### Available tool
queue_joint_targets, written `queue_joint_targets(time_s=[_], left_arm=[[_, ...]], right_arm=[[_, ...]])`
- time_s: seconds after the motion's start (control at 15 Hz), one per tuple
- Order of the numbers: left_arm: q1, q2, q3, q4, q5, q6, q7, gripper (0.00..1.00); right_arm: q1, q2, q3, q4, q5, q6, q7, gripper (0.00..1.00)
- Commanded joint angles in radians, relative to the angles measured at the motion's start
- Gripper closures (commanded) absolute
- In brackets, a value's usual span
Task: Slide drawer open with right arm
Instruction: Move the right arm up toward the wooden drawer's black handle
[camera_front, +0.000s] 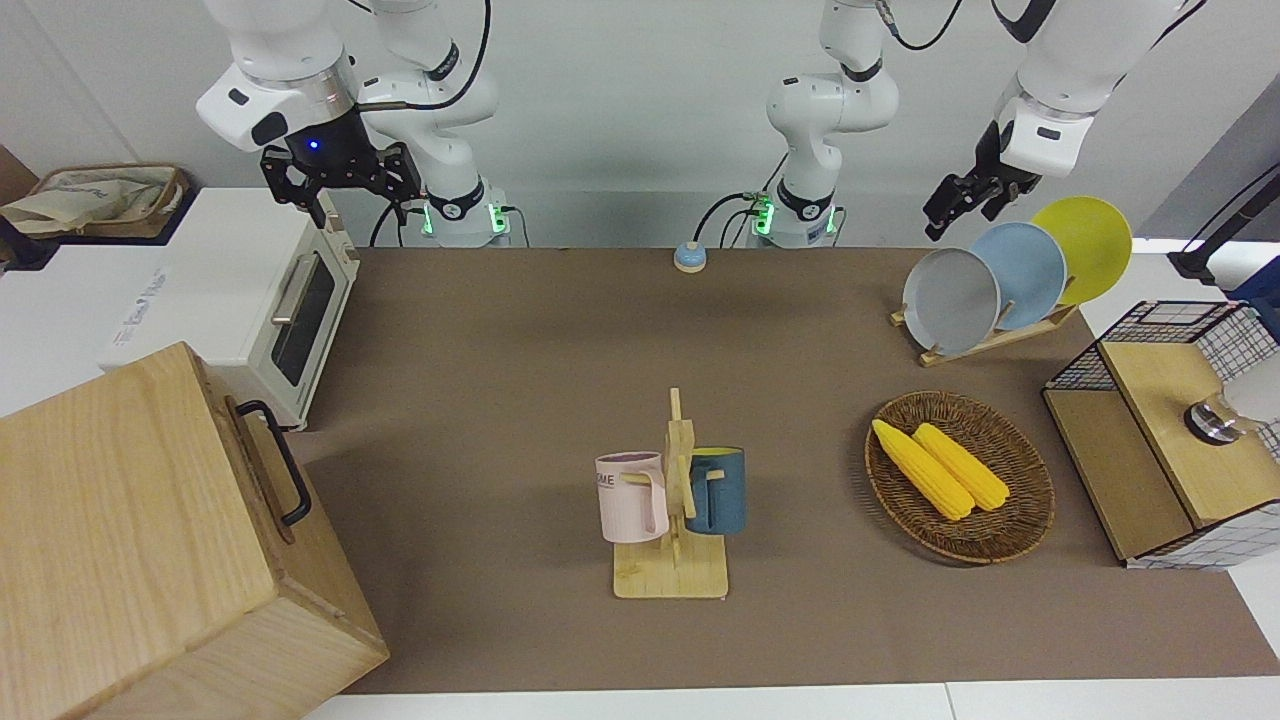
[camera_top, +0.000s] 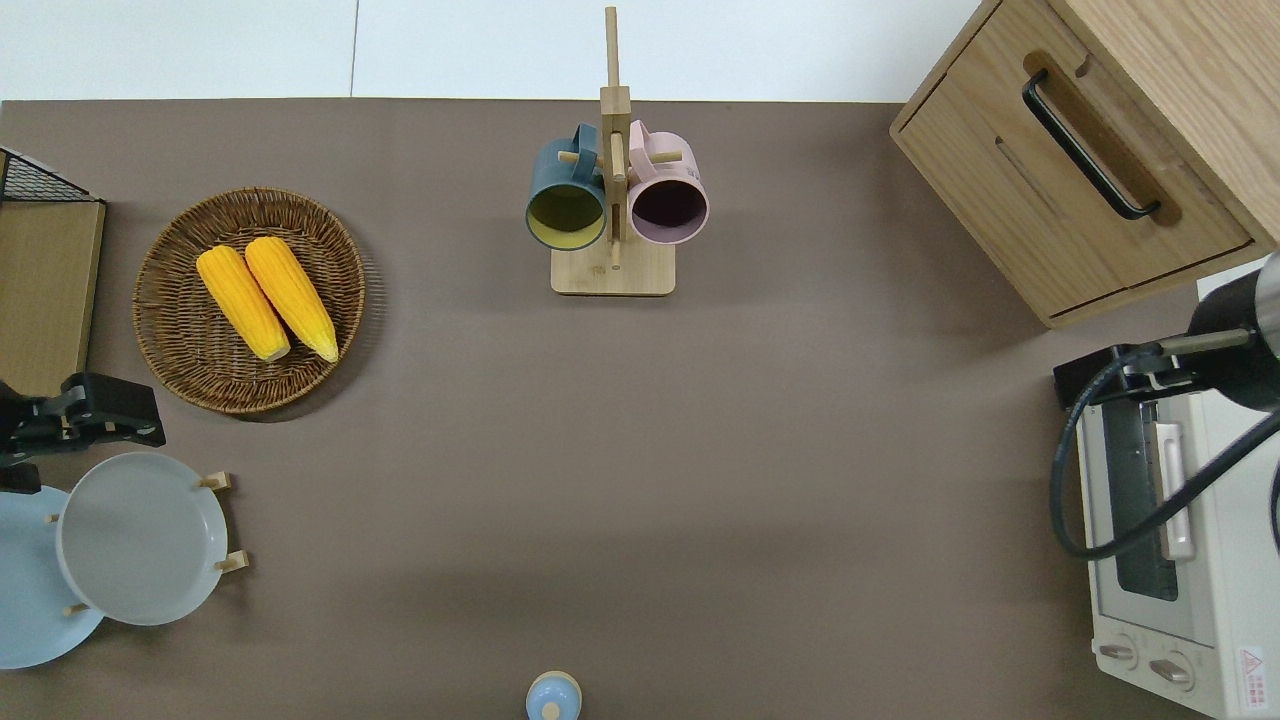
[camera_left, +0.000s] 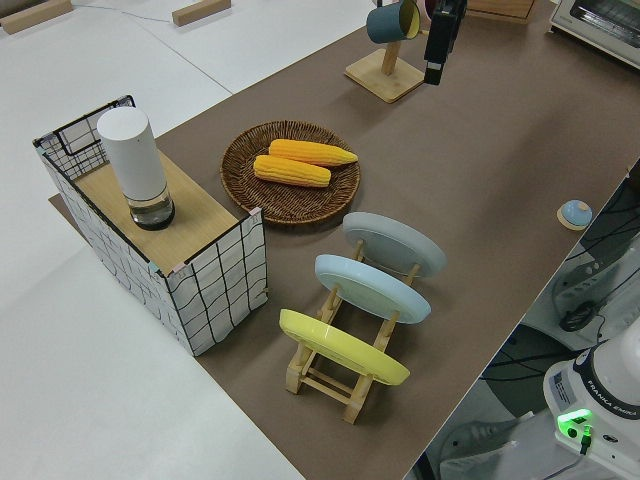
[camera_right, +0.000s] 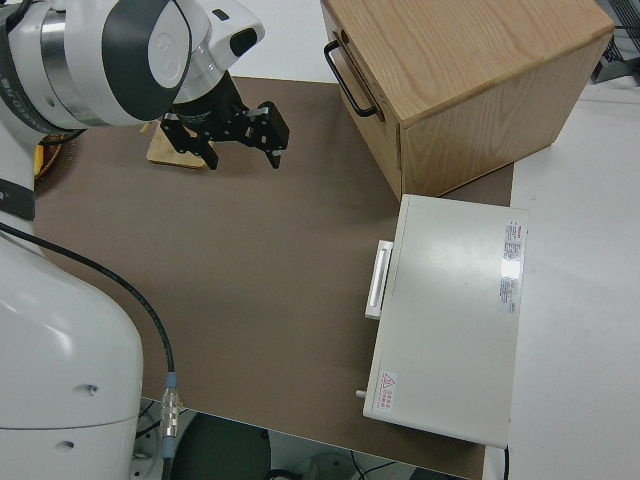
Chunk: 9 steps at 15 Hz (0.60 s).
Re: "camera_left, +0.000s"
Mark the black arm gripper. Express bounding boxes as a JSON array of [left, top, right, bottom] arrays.
[[423, 0, 469, 87]]

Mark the light wooden drawer cabinet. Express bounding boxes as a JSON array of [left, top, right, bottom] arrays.
[[467, 0, 537, 25]]

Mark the teal mug yellow inside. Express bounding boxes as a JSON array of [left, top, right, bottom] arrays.
[[366, 0, 422, 45]]

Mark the wooden mug tree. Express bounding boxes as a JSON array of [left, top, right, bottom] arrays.
[[344, 0, 426, 105]]

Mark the brown table mat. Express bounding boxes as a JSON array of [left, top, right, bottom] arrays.
[[48, 0, 640, 480]]

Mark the white toaster oven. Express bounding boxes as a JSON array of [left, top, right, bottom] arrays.
[[545, 0, 640, 69]]

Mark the yellow corn cob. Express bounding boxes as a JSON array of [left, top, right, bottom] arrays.
[[253, 154, 333, 189], [268, 139, 360, 168]]

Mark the grey plate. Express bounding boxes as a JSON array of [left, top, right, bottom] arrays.
[[342, 211, 447, 281]]

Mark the blue wooden desk bell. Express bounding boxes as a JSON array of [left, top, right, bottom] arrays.
[[556, 199, 594, 231]]

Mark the brown wicker basket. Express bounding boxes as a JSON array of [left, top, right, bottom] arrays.
[[220, 119, 362, 230]]

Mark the light wooden block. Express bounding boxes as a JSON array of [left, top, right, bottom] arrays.
[[171, 0, 232, 27], [0, 0, 75, 35]]

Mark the light blue plate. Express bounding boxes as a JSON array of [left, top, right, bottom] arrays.
[[314, 254, 432, 326]]

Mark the grey power strip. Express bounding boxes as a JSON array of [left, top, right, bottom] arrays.
[[553, 249, 617, 321]]

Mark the black power adapter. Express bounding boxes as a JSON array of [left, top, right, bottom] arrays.
[[558, 301, 597, 332]]

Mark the yellow plate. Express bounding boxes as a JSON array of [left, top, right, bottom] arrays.
[[278, 308, 412, 386]]

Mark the white cylindrical dispenser clear base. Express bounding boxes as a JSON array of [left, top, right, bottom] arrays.
[[96, 108, 176, 232]]

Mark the wooden plate rack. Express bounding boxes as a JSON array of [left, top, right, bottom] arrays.
[[285, 238, 422, 425]]

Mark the thin grey cable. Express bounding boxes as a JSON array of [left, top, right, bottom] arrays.
[[72, 0, 174, 24]]

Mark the wire basket with wooden lid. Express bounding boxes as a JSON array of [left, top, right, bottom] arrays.
[[32, 94, 270, 357]]

